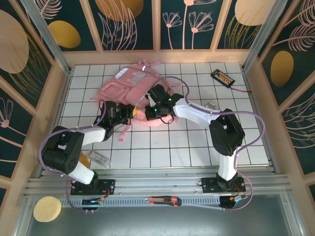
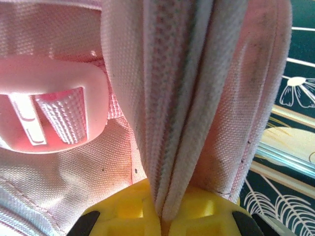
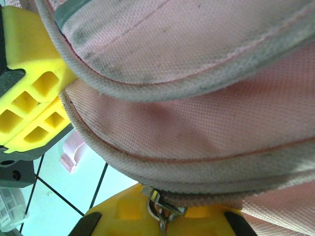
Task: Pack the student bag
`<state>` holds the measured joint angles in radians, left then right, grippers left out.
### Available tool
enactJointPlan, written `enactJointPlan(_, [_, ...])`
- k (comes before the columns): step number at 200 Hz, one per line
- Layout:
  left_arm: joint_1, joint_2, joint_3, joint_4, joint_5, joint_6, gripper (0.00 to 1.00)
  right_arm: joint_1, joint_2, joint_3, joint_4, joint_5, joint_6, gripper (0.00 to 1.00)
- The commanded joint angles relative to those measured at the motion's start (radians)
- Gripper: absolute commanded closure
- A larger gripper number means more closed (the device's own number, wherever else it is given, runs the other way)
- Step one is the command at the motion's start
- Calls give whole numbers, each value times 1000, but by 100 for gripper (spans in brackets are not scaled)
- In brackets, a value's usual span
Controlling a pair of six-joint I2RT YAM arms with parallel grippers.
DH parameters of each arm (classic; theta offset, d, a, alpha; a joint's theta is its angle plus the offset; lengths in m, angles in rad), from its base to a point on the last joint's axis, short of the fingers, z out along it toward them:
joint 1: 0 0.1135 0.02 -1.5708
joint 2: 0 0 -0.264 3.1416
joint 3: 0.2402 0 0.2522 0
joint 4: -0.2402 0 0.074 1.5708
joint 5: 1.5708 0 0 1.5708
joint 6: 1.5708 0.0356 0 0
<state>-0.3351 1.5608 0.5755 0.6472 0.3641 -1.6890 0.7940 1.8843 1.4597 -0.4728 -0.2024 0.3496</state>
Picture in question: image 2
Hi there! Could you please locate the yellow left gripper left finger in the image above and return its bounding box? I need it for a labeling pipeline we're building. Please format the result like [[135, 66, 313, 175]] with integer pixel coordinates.
[[70, 178, 163, 236]]

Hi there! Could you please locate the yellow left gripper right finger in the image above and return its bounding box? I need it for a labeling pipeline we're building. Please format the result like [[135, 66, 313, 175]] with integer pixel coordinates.
[[168, 189, 266, 236]]

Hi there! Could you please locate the pink student backpack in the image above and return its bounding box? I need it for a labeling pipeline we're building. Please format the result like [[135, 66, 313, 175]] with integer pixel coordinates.
[[0, 0, 293, 236]]

